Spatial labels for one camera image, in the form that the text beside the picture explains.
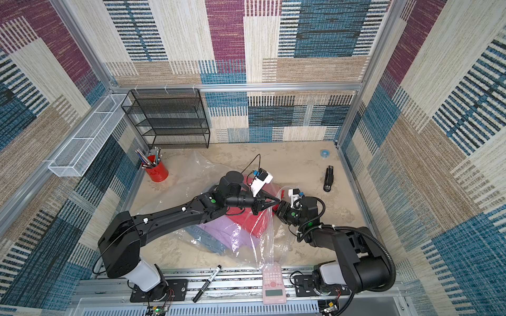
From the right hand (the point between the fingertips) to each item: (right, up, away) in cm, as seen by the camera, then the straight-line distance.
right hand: (271, 209), depth 87 cm
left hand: (+2, +6, -17) cm, 18 cm away
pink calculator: (0, -26, -14) cm, 30 cm away
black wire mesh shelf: (-56, +45, +24) cm, 75 cm away
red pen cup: (-56, +15, +14) cm, 59 cm away
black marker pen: (-25, -25, -12) cm, 37 cm away
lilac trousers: (-18, -8, -7) cm, 21 cm away
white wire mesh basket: (-71, +24, -14) cm, 76 cm away
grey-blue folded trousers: (-27, -11, -5) cm, 29 cm away
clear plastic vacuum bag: (-5, -6, -16) cm, 18 cm away
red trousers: (-7, -2, -16) cm, 17 cm away
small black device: (+29, +12, +12) cm, 34 cm away
